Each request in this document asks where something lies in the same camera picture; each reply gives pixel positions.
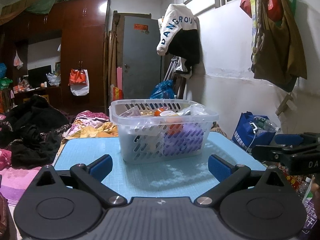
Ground grey door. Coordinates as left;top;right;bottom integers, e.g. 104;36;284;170
116;16;165;100

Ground pink hanging plastic bag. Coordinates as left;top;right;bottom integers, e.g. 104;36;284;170
13;51;24;70

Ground white plastic basket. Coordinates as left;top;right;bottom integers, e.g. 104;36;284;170
109;99;219;165

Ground blue plastic bag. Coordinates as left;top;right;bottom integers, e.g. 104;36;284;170
149;80;176;100

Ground black clothing pile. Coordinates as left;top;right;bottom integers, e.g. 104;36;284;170
0;94;72;168

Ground pink floral blanket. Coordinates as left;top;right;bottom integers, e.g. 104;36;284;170
0;147;55;230

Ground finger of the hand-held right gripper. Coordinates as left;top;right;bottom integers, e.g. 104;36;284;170
271;132;320;148
251;144;304;162

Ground white charger cable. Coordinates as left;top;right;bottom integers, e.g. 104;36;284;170
245;131;256;153

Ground yellow patterned blanket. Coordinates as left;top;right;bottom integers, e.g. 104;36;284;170
65;120;118;140

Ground green cloth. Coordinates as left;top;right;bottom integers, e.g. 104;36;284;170
25;0;91;15

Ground blue tote bag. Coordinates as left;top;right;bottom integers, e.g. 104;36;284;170
231;112;277;154

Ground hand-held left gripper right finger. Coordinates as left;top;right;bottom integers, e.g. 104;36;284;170
194;154;287;207

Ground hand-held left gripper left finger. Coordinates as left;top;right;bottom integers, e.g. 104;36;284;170
35;154;127;208

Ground clear water bottle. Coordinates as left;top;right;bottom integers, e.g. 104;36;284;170
252;116;282;133

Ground orange white hanging bag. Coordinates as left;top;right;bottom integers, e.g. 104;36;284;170
70;69;90;96

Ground black monitor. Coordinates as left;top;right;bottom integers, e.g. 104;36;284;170
27;65;52;88

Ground purple printed packet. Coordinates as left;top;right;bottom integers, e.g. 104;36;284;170
300;195;320;240

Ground white plastic bag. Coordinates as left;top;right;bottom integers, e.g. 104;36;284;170
46;72;61;87

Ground brown hanging tote bag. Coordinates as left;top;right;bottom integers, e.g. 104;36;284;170
251;0;307;93

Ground dark wooden wardrobe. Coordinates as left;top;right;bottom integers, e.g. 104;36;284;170
0;0;110;113

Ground purple tissue pack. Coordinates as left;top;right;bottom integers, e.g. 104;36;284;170
162;127;204;156

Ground wooden sticks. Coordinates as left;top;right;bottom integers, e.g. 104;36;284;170
107;10;118;101

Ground orange medicine bottle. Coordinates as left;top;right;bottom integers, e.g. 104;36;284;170
153;108;184;137

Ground white and black sweater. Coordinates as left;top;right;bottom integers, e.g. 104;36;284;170
157;4;200;79

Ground red hanging bag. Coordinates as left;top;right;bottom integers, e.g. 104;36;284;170
240;0;284;23

